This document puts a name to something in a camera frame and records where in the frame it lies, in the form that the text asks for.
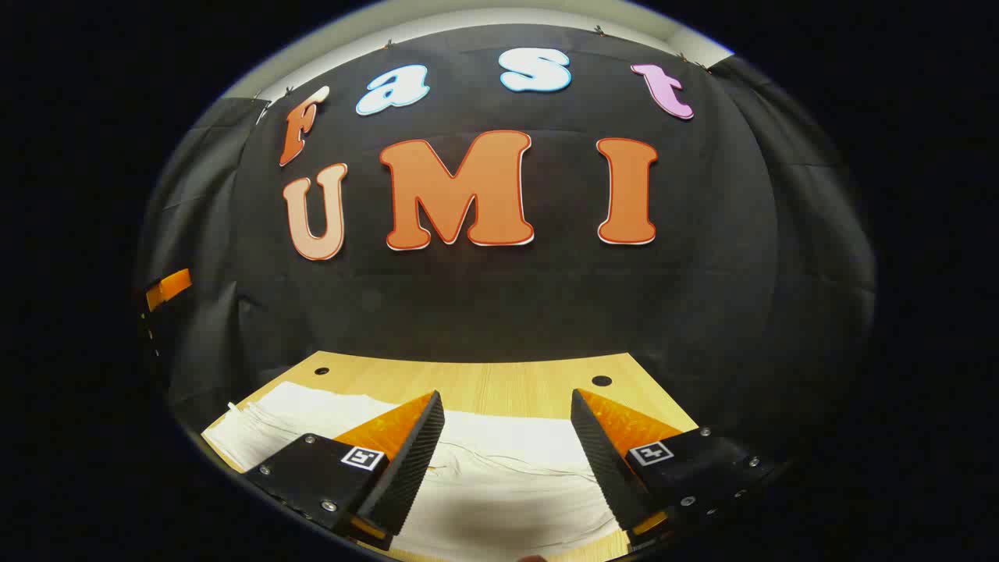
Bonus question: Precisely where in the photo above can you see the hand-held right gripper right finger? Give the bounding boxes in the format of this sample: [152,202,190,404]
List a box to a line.
[570,388,785,549]

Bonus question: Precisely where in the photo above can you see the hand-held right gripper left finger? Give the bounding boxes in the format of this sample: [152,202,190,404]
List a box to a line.
[244,390,446,552]

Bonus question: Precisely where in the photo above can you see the white jeans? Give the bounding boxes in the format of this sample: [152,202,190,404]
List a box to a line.
[201,380,625,560]

